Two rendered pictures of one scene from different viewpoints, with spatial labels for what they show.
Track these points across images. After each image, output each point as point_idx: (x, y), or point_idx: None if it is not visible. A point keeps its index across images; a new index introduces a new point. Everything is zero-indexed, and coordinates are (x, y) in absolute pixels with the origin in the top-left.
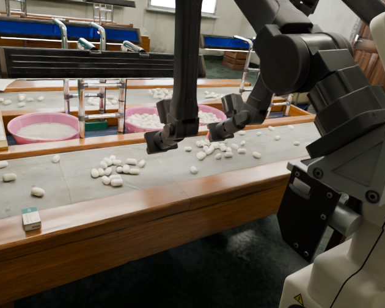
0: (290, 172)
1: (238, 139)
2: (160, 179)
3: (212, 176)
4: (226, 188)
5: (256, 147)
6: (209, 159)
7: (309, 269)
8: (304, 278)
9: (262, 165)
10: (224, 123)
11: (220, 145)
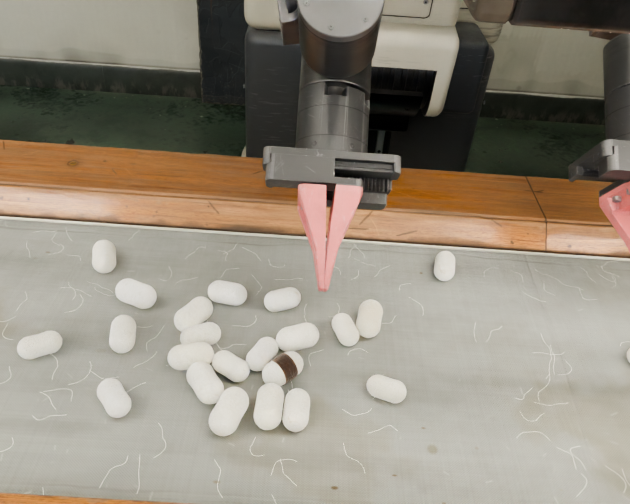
0: (135, 151)
1: None
2: (575, 280)
3: (414, 206)
4: (405, 168)
5: None
6: (326, 309)
7: (422, 33)
8: (442, 30)
9: (192, 191)
10: (369, 91)
11: (206, 344)
